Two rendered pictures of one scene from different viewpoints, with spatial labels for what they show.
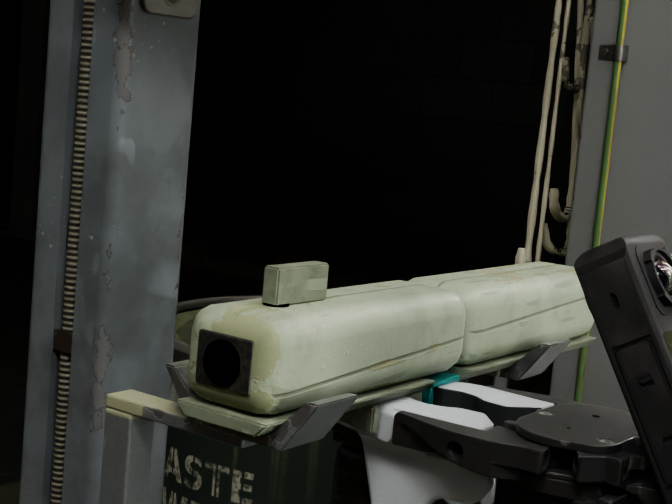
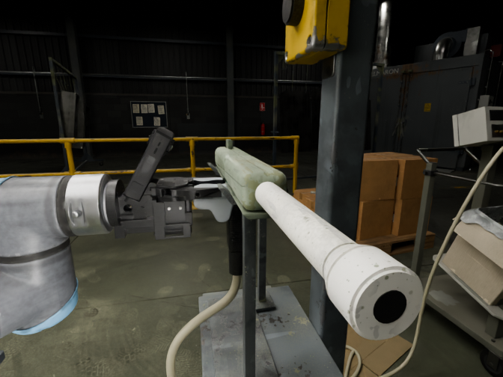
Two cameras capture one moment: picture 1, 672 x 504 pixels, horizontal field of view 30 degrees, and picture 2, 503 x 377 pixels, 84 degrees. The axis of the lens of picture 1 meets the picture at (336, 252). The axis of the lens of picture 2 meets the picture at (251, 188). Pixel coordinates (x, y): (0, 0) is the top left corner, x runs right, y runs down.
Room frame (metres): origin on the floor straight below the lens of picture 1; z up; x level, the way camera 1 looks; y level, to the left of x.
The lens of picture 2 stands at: (0.90, -0.34, 1.19)
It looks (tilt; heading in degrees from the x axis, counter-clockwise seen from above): 13 degrees down; 133
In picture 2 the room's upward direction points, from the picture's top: straight up
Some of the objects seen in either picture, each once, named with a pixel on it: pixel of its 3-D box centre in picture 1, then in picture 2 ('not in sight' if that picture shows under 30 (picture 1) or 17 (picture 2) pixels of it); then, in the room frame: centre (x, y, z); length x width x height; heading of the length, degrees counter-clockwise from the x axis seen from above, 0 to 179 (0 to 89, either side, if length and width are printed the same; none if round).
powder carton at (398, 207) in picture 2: not in sight; (402, 211); (0.20, 2.62, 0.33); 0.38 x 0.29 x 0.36; 62
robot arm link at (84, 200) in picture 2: not in sight; (96, 204); (0.46, -0.21, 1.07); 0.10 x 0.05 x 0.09; 145
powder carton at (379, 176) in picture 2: not in sight; (367, 177); (-0.05, 2.27, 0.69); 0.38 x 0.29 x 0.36; 57
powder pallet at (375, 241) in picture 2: not in sight; (355, 233); (-0.15, 2.36, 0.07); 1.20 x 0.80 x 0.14; 62
